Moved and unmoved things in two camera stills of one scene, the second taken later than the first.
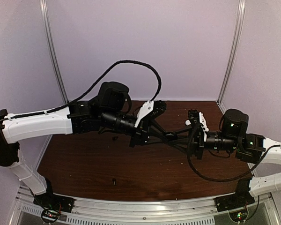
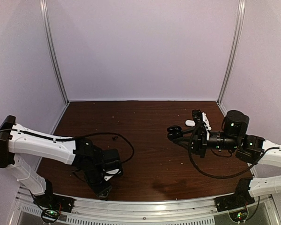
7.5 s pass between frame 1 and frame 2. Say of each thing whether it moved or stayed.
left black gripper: moved
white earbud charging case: stayed
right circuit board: stayed
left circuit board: stayed
